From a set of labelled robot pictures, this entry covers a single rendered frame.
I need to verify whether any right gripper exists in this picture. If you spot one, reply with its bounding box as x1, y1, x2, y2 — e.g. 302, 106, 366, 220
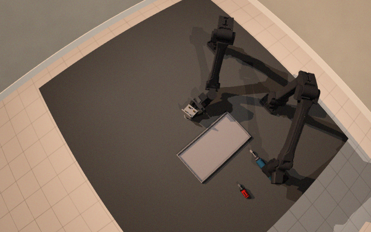
190, 98, 206, 119

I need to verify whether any red-handled nut driver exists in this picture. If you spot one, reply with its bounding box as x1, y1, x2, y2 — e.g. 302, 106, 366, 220
238, 184, 249, 198

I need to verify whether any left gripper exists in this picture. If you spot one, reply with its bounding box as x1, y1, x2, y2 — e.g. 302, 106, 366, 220
261, 158, 276, 177

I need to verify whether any blue nut driver barrel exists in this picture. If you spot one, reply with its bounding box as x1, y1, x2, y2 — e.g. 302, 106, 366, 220
250, 150, 266, 168

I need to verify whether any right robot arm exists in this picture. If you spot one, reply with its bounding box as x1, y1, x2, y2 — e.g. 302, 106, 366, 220
196, 15, 236, 108

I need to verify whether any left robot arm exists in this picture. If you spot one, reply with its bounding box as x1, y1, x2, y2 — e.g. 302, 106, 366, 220
260, 71, 320, 185

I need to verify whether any beige rectangular tray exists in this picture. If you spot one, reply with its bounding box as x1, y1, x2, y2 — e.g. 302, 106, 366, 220
177, 112, 251, 183

